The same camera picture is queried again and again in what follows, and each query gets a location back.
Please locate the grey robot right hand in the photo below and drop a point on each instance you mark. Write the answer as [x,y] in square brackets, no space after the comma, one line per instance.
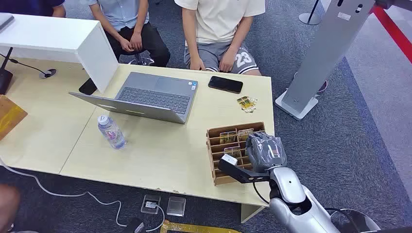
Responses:
[265,151]

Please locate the person in white shirt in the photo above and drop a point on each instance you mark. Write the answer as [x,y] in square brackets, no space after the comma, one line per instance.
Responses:
[219,22]

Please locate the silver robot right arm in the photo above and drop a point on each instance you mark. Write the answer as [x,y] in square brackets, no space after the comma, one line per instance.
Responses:
[289,188]

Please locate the grey open laptop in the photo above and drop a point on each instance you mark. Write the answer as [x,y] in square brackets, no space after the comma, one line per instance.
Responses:
[154,96]

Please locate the desk leg panel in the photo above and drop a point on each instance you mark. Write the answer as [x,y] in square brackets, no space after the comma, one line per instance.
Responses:
[249,214]

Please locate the chrome chair base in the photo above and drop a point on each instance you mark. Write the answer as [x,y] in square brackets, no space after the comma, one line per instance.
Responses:
[143,61]

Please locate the blurred brown object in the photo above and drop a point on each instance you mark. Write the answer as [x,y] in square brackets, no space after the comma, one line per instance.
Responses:
[7,205]

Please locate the person's left hand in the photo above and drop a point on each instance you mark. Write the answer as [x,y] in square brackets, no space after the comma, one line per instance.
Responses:
[228,61]

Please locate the black monitor stand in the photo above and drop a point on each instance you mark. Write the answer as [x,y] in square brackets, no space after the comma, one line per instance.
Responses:
[4,80]

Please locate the clear plastic water bottle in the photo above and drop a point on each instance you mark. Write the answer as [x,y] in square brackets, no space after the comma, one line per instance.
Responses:
[112,132]

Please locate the small black flat device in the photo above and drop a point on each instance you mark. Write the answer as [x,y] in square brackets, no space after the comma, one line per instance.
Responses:
[87,87]

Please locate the black smartphone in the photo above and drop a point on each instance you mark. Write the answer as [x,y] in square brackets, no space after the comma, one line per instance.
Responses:
[225,84]

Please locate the yellow floor tape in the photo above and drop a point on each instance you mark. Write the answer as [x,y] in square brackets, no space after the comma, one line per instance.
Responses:
[193,228]

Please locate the person in light shirt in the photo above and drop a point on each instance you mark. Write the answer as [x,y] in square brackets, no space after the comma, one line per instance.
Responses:
[128,19]

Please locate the person's right hand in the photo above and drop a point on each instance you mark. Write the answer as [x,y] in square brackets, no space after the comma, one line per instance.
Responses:
[197,64]

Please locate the seated person's left hand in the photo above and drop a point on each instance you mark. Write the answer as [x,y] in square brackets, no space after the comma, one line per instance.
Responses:
[137,41]

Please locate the open floor socket box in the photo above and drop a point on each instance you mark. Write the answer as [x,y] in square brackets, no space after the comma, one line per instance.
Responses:
[150,204]

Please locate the person's left forearm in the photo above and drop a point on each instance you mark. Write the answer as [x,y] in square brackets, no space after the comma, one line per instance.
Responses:
[238,38]

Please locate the round grey robot base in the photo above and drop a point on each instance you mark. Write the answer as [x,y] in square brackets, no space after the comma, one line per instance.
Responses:
[367,222]

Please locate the red barrier belt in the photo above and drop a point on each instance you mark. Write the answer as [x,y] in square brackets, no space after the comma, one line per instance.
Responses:
[394,30]

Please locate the person's right forearm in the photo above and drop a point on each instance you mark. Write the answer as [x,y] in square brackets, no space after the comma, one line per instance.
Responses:
[191,43]

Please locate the black power adapter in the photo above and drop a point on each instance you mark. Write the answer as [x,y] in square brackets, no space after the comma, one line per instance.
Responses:
[134,226]

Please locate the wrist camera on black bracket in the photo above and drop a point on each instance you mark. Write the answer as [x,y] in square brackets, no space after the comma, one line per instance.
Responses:
[234,171]

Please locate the grey stanchion base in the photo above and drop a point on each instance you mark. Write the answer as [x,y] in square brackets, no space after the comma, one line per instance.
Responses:
[309,18]

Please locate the white desk shelf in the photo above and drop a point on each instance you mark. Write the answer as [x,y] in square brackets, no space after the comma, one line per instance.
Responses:
[48,37]

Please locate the grey kiosk stand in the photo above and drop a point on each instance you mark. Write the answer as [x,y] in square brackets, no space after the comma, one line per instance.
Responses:
[328,48]

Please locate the brown wooden box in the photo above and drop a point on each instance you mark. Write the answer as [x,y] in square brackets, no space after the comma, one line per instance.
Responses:
[11,115]

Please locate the metal floor socket cover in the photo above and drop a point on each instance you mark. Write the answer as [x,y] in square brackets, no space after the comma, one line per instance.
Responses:
[176,206]

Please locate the person in dark shirt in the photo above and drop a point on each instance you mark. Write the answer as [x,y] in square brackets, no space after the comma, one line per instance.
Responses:
[29,7]

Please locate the wooden slotted card holder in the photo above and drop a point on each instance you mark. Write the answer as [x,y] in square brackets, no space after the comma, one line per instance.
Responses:
[222,180]

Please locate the grey device on shelf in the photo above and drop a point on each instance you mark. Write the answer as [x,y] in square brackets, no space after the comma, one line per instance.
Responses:
[5,21]

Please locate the seated person's right hand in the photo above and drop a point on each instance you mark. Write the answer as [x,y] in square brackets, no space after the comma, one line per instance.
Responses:
[125,45]

